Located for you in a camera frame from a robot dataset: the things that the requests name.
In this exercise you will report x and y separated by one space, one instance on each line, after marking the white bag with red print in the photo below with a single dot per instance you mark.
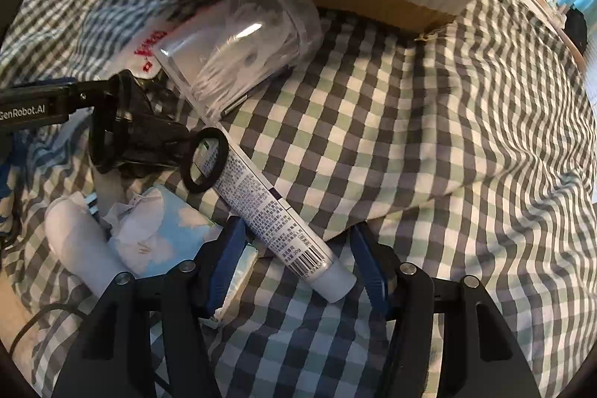
135 29

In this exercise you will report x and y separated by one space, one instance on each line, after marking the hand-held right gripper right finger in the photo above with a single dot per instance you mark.
373 276

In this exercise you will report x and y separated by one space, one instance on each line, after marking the white ointment tube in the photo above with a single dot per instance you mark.
284 221

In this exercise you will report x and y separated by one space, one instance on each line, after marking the grey green checked blanket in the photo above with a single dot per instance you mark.
419 146

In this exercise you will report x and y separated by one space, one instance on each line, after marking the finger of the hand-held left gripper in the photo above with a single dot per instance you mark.
158 141
98 95

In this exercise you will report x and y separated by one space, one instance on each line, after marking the clear jar of floss picks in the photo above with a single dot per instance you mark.
242 48

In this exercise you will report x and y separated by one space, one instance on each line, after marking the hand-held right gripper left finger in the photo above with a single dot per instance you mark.
228 258

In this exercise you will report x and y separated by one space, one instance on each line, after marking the black bag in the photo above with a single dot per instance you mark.
576 29

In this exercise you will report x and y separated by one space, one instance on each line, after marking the cloud print tissue pack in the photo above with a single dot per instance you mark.
172 230

